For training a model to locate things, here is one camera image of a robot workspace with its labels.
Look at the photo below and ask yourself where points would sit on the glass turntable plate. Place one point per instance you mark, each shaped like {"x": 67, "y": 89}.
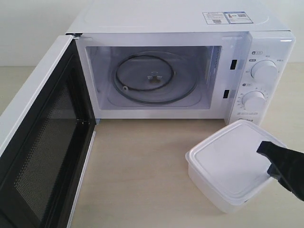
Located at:
{"x": 154, "y": 77}

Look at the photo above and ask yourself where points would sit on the white lidded plastic container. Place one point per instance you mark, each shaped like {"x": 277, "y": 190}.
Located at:
{"x": 226, "y": 167}

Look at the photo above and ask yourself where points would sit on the lower white timer knob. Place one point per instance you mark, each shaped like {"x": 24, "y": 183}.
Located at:
{"x": 253, "y": 101}

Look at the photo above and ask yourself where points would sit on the warning label sticker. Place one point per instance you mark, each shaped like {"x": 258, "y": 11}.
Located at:
{"x": 232, "y": 17}

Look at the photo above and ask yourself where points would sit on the upper white control knob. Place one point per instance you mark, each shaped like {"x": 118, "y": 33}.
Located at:
{"x": 264, "y": 70}

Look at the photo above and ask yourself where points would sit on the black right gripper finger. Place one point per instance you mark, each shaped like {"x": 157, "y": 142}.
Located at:
{"x": 290, "y": 177}
{"x": 281, "y": 159}

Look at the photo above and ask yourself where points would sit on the white Midea microwave oven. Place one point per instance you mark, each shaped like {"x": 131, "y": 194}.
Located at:
{"x": 107, "y": 31}

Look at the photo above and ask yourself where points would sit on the white microwave door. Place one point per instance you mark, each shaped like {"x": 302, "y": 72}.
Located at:
{"x": 46, "y": 135}

